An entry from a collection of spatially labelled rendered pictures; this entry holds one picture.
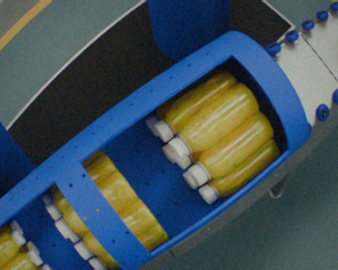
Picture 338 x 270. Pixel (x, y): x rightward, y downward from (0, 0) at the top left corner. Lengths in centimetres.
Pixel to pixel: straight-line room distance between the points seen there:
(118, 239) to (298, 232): 133
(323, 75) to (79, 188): 72
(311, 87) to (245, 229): 95
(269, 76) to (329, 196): 130
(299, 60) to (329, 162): 97
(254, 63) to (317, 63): 40
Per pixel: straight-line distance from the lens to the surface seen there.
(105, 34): 248
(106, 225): 116
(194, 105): 130
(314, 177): 246
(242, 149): 128
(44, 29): 274
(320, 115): 149
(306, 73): 157
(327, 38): 164
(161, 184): 143
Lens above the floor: 235
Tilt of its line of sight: 72 degrees down
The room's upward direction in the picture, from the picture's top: 8 degrees counter-clockwise
